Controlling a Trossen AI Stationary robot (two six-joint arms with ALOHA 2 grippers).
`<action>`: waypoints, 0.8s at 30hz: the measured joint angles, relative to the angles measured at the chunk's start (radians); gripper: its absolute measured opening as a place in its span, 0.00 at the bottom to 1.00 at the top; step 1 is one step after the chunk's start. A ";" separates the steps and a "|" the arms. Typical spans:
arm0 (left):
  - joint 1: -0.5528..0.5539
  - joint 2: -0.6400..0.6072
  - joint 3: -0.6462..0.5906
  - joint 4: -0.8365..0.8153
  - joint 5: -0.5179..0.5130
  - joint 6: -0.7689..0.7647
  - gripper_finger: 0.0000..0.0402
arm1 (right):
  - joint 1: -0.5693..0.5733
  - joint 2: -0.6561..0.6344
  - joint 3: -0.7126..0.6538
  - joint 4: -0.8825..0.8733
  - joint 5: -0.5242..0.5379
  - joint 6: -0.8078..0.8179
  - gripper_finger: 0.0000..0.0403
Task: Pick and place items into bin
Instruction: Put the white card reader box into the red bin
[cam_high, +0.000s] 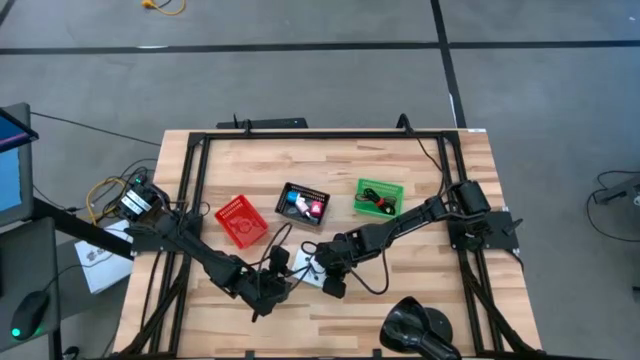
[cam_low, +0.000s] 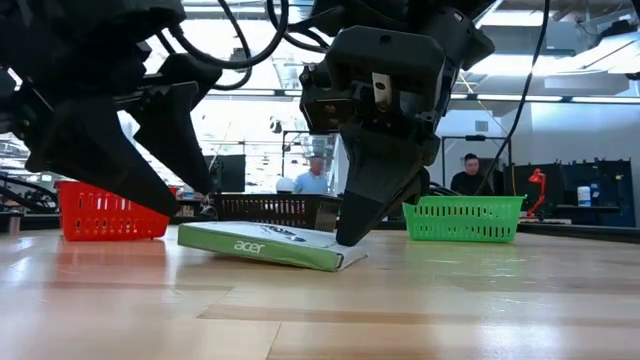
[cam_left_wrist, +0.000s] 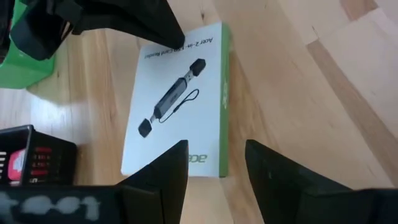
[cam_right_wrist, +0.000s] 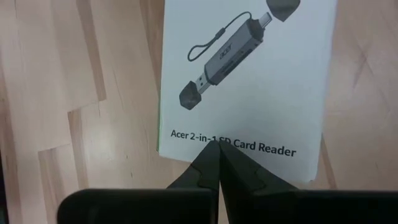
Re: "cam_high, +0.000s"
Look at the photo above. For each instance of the green plastic basket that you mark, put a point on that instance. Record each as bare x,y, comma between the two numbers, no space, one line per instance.
395,187

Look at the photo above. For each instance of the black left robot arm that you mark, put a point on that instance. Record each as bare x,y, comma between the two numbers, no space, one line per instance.
200,252

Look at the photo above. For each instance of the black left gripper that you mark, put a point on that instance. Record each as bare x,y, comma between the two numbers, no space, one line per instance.
267,292

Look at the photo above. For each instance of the black power strip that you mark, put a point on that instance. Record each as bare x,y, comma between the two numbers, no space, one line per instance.
265,123

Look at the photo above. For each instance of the black plastic basket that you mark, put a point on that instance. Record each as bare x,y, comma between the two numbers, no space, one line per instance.
285,210

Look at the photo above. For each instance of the white cardboard box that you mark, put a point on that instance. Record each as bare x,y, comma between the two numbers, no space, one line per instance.
102,270

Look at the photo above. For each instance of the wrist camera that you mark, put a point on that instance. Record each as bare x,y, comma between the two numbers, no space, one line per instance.
334,288
280,259

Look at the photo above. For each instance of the blue usb charger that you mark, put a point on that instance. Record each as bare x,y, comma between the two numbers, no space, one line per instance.
293,198

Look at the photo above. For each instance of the black aluminium table frame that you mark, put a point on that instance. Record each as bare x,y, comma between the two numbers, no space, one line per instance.
325,135

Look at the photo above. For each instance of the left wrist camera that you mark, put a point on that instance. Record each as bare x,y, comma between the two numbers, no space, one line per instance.
280,259

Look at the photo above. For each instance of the black computer mouse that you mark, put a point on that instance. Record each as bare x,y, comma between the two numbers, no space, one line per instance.
29,315

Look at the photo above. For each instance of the white card reader box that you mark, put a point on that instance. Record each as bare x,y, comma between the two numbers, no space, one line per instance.
302,260

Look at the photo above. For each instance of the black metal bar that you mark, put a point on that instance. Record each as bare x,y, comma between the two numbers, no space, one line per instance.
80,227

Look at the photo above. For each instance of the small device with green light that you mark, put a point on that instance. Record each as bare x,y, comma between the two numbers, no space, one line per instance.
138,180

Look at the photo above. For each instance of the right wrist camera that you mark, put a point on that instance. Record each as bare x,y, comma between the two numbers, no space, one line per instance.
334,288

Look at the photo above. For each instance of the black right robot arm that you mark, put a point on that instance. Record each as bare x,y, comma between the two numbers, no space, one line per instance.
425,215

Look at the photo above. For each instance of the dark desk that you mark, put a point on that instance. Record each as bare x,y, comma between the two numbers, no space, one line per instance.
25,260

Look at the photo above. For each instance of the hot pink usb charger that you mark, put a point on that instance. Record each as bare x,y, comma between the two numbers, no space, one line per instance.
316,210

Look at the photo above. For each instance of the computer monitor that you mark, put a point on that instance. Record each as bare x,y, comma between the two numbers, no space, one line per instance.
10,170

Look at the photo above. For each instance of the red plastic basket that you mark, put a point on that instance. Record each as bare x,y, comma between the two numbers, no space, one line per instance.
242,222

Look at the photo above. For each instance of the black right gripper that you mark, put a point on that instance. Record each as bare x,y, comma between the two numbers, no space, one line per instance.
340,252

